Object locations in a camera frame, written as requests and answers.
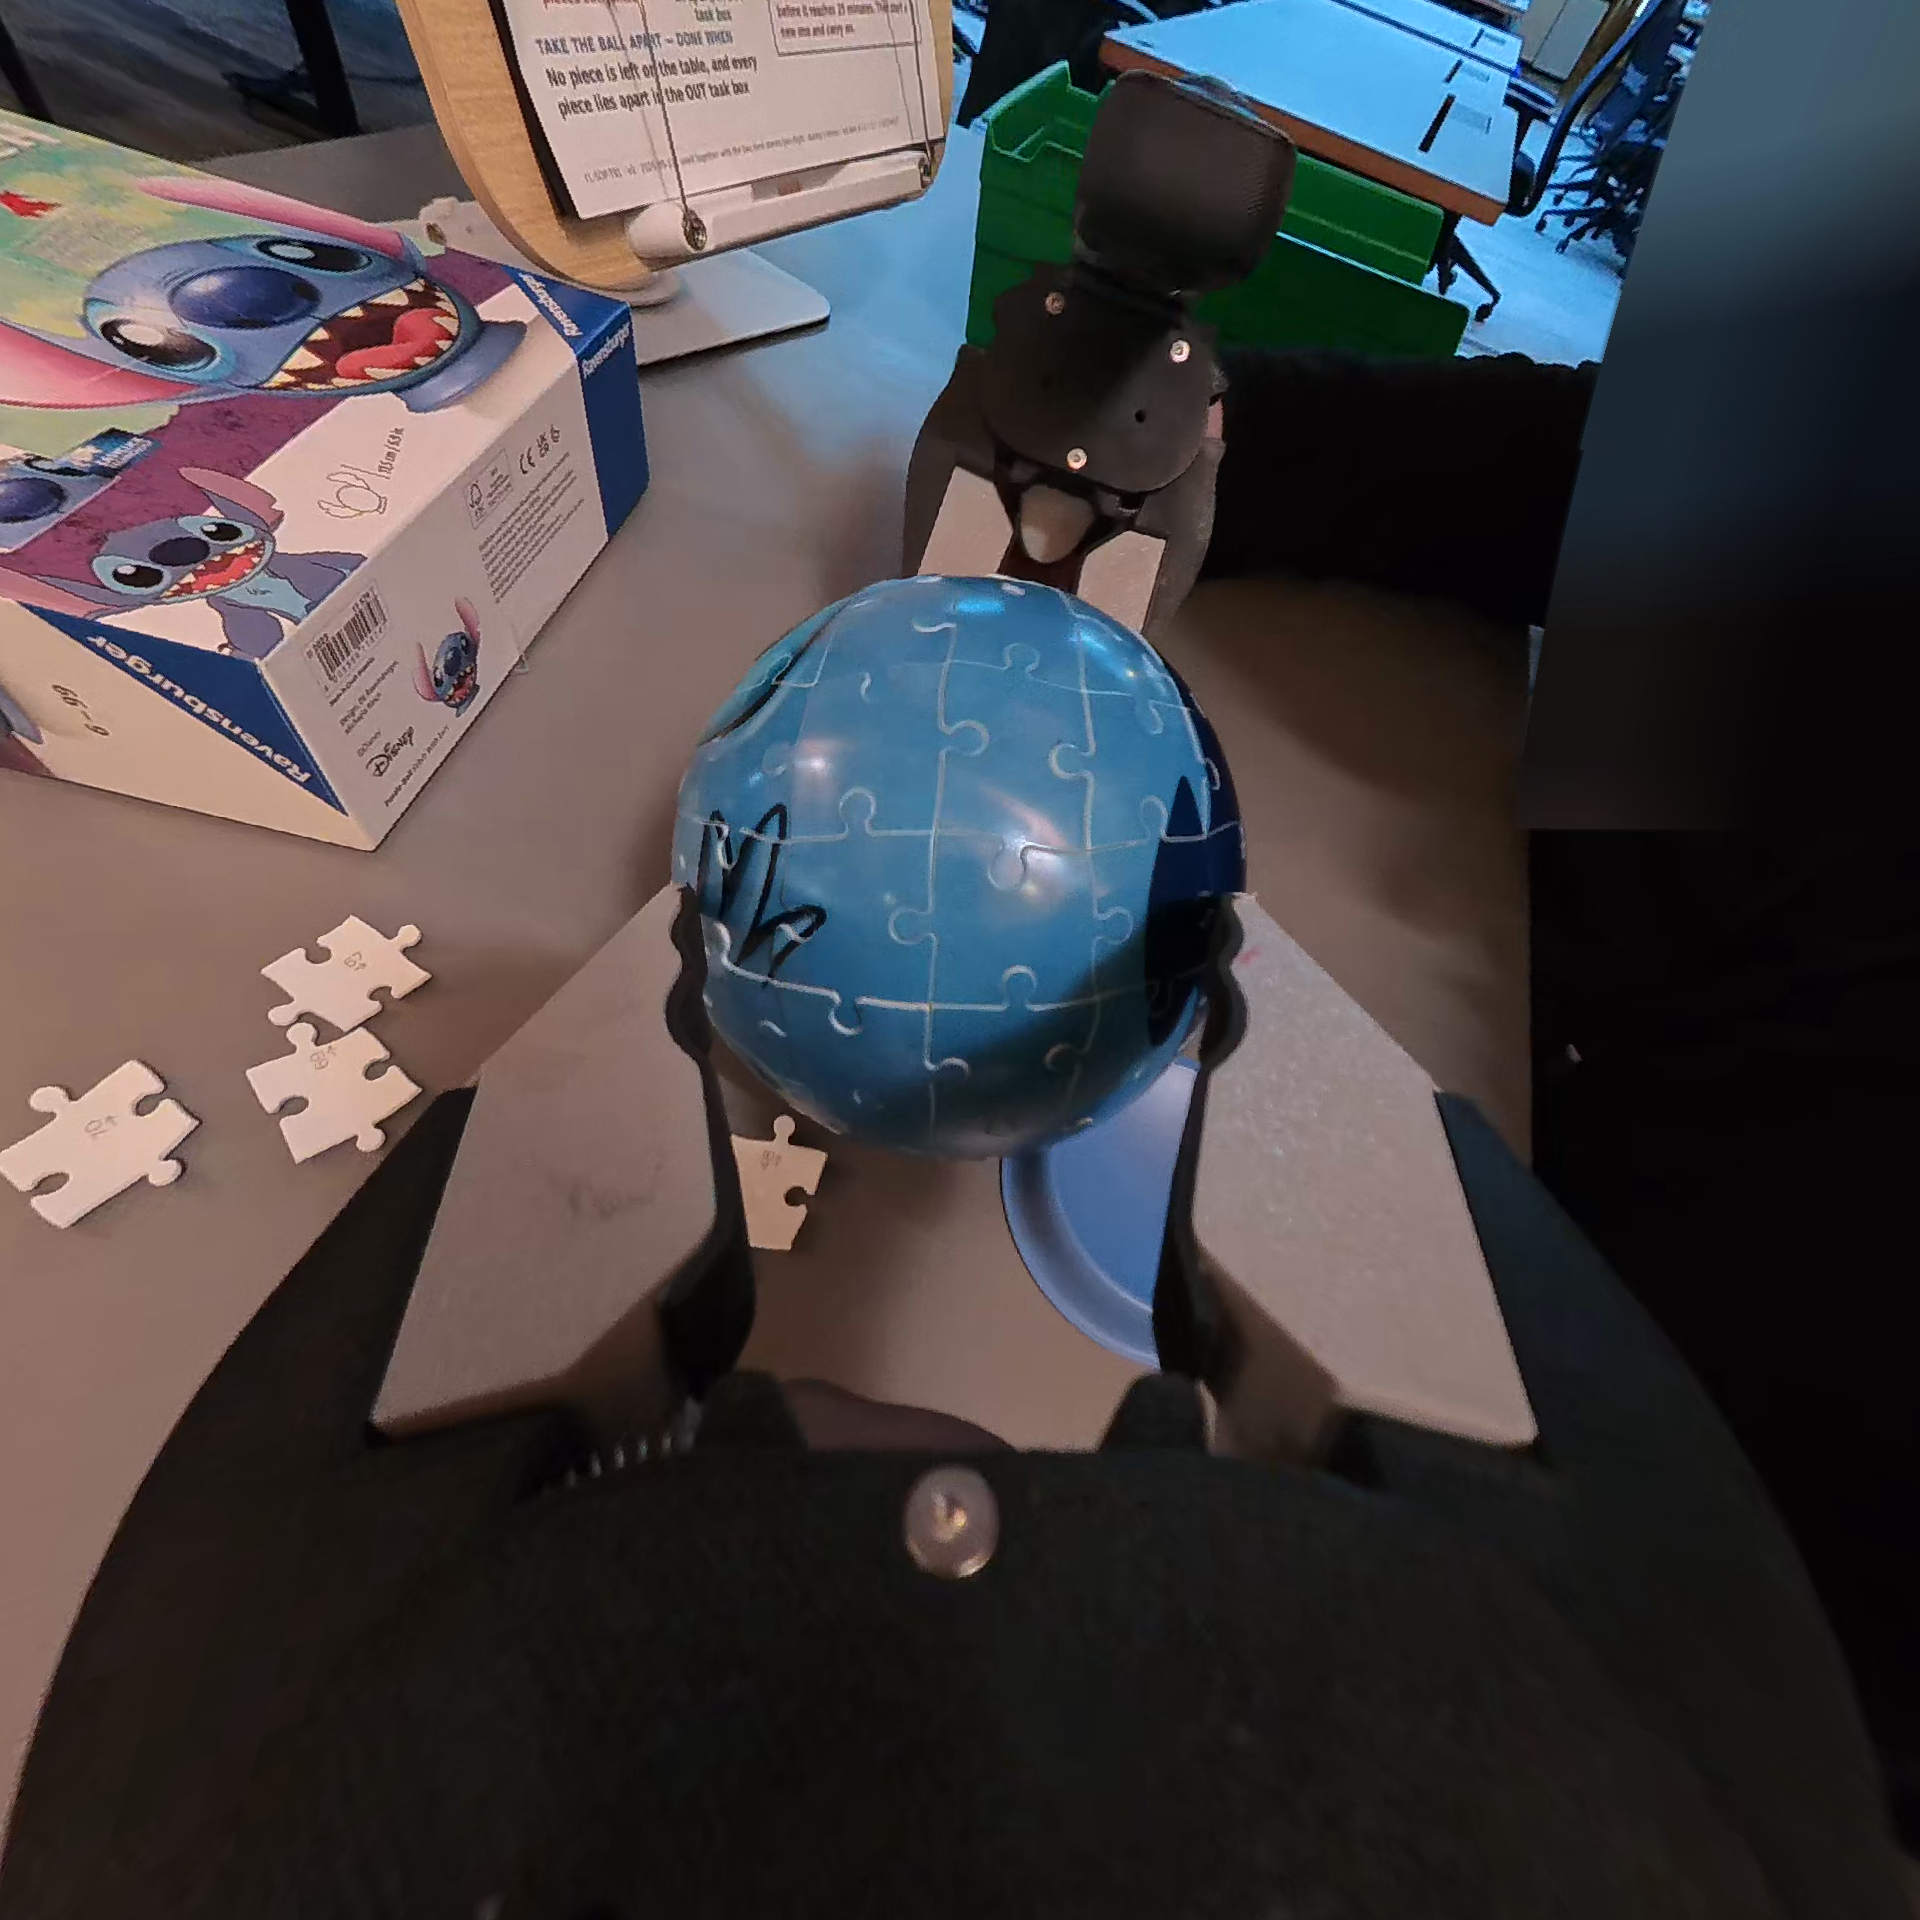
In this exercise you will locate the wooden document stand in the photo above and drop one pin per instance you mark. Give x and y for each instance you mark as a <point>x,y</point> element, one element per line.
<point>466,134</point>

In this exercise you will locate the white puzzle piece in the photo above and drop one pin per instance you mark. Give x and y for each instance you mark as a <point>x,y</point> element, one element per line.
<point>347,967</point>
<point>329,1087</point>
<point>96,1140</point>
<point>779,1179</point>

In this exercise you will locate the green plastic bin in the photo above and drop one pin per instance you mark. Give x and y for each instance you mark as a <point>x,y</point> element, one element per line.
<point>1349,286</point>

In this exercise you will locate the blue puzzle ball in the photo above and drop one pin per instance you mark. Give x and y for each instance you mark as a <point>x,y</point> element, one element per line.
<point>960,869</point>

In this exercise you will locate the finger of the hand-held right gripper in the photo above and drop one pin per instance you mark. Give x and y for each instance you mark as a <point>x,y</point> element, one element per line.
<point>967,532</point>
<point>1135,577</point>

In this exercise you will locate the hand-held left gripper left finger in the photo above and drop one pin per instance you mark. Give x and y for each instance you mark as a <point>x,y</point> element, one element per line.
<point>568,1228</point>

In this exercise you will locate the black office chair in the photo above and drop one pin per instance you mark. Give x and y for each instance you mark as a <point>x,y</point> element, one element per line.
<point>1590,122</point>

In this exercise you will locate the colourful cartoon puzzle box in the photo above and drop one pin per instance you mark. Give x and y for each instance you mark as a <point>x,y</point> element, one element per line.
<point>298,492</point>

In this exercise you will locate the person's right hand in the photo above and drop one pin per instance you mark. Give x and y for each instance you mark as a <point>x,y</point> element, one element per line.
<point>1053,524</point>

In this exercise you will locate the blue plastic ball stand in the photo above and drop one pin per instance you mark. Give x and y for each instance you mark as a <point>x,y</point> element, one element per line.
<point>1097,1244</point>

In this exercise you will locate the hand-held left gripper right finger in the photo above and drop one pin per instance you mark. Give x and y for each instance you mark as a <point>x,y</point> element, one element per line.
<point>1335,1244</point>

